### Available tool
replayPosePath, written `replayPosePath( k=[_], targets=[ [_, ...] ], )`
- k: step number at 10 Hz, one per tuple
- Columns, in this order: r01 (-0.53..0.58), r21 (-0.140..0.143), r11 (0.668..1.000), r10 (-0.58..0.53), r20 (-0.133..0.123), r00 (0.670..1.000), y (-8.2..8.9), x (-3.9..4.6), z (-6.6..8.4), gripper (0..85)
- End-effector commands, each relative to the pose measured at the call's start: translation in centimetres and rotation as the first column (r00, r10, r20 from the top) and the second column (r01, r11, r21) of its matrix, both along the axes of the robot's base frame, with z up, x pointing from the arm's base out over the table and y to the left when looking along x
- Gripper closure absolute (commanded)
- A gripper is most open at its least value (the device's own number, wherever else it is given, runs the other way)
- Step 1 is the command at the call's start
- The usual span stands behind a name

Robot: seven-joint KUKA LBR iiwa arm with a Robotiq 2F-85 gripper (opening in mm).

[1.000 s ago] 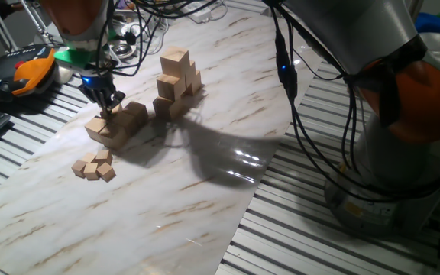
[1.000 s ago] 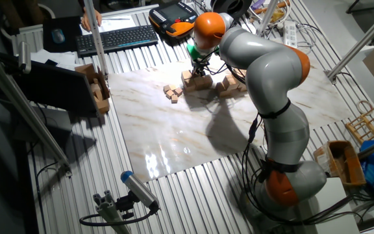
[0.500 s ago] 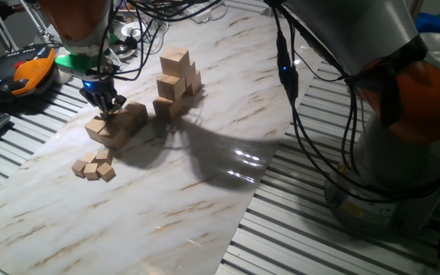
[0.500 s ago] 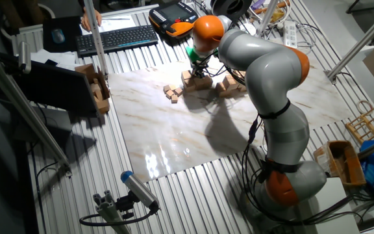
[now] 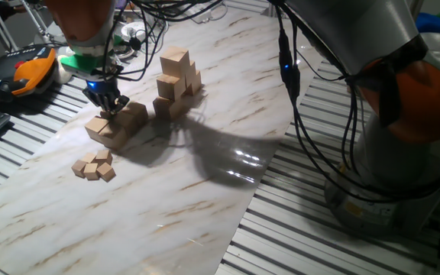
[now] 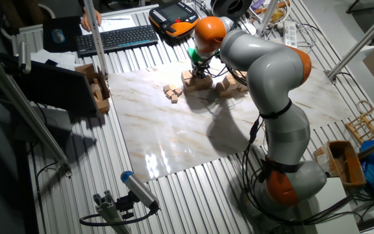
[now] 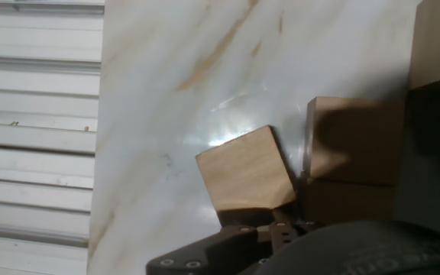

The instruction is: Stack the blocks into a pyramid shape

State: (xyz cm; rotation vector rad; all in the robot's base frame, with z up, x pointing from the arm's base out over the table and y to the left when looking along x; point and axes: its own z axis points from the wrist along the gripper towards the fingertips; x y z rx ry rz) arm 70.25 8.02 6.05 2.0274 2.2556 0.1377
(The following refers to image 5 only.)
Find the small wooden cube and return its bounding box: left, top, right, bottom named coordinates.
left=83, top=163, right=101, bottom=181
left=80, top=151, right=98, bottom=165
left=96, top=162, right=117, bottom=183
left=95, top=149, right=114, bottom=166
left=70, top=159, right=88, bottom=179

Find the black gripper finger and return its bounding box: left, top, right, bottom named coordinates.
left=89, top=97, right=112, bottom=115
left=108, top=95, right=130, bottom=115

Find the black cable connector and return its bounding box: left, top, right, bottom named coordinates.
left=277, top=28, right=301, bottom=102

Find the white power strip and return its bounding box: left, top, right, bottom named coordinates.
left=189, top=5, right=213, bottom=24

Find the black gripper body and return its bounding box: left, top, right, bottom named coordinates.
left=82, top=76, right=124, bottom=110

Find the green wrist mount flange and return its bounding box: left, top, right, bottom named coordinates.
left=59, top=34, right=124, bottom=76

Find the round silver coil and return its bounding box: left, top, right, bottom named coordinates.
left=118, top=37, right=138, bottom=59

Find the blue bag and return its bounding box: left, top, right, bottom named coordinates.
left=414, top=11, right=440, bottom=43

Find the marble pattern mat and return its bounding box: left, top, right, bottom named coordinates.
left=0, top=3, right=332, bottom=275

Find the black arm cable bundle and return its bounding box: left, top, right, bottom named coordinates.
left=101, top=0, right=440, bottom=203

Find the orange black teach pendant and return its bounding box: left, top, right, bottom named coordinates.
left=0, top=44, right=59, bottom=105

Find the large wooden cube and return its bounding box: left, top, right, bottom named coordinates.
left=160, top=46, right=191, bottom=78
left=183, top=60, right=198, bottom=89
left=152, top=95, right=183, bottom=122
left=156, top=72, right=187, bottom=102
left=186, top=70, right=203, bottom=97

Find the white power adapter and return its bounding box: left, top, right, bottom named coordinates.
left=122, top=21, right=148, bottom=43

